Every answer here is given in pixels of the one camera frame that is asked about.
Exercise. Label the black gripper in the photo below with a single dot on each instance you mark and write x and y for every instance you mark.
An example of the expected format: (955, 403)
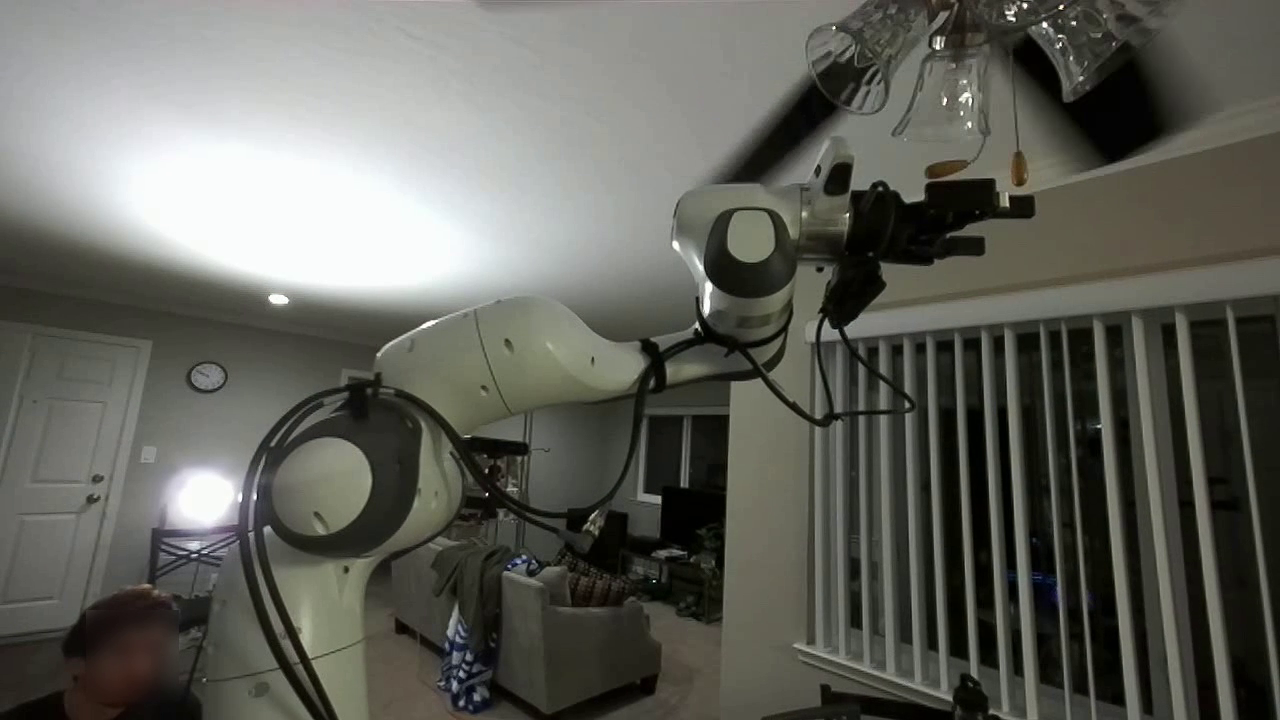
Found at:
(888, 220)

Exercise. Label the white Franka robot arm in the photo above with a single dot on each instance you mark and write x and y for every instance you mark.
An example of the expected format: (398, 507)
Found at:
(534, 353)

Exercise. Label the white blind valance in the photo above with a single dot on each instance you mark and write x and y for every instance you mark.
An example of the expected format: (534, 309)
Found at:
(1065, 296)

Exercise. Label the clear glass lamp shade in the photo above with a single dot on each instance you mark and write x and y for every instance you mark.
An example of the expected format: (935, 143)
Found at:
(1085, 40)
(861, 53)
(955, 101)

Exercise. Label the white vertical window blinds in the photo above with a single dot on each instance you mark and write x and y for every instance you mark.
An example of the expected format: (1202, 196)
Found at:
(1065, 523)

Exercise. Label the dark background window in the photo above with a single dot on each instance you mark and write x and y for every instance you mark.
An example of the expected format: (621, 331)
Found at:
(680, 454)

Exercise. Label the grey armchair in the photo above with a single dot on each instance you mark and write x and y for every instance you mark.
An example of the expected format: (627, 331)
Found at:
(572, 644)

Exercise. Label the grey sofa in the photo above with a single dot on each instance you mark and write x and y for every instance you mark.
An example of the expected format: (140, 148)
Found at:
(425, 585)

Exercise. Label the blue patterned gift bag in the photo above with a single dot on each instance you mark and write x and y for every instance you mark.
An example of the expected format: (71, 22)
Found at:
(467, 661)

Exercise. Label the recessed ceiling spotlight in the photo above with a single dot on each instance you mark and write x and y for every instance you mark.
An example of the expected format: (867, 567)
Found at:
(278, 296)

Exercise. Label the dark side table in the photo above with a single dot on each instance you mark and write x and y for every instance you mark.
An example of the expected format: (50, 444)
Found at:
(185, 554)

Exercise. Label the white panel door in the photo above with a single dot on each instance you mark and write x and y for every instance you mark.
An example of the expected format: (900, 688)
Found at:
(61, 467)

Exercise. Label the seated person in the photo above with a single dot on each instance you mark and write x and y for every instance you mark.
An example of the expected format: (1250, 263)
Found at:
(126, 661)

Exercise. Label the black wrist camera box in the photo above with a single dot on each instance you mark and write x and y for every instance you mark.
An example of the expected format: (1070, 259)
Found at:
(855, 287)

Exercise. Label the round wall clock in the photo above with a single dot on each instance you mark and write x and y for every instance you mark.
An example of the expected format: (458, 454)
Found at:
(206, 378)

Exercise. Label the white wall light switch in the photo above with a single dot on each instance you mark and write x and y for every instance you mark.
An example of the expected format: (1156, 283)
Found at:
(144, 454)

